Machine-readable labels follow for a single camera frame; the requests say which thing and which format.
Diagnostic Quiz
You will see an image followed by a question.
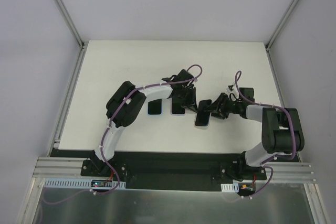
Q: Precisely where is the light blue phone case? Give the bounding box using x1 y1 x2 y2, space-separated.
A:
146 99 163 117

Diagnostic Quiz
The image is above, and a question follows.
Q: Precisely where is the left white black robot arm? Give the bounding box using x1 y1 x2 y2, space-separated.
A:
90 69 200 176

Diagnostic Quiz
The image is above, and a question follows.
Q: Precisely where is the left aluminium frame post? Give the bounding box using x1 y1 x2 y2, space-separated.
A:
40 0 89 49

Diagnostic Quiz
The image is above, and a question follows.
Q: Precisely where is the dark blue phone case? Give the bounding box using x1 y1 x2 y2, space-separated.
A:
195 99 212 127

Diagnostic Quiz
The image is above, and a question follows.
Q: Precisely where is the right white slotted cable duct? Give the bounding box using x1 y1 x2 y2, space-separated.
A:
220 183 239 193

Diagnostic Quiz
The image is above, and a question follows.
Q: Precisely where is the white slotted cable duct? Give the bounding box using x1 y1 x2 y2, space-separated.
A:
220 183 239 193
44 178 126 190

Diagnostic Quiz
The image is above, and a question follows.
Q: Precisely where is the aluminium frame post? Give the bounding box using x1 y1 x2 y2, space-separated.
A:
264 0 318 50
40 0 89 49

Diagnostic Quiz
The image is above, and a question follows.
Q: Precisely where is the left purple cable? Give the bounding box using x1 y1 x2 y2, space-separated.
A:
101 64 203 196

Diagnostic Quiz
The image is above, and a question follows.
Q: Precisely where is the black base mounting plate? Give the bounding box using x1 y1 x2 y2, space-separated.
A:
80 151 266 191

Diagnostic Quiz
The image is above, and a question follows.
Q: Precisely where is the horizontal aluminium extrusion rail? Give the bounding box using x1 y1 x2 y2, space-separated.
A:
33 157 318 184

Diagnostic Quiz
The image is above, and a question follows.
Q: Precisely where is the lavender phone case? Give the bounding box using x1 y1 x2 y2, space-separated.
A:
170 98 187 116

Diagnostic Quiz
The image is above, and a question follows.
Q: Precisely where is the clear translucent phone case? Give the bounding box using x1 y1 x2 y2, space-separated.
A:
194 111 211 128

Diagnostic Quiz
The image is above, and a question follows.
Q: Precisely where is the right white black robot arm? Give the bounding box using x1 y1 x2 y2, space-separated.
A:
200 88 305 179

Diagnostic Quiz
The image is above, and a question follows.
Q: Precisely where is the right aluminium frame post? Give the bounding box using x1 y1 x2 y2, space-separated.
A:
264 0 318 50

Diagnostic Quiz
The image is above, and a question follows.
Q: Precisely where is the left white slotted cable duct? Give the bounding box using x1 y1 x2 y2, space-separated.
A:
44 178 126 190

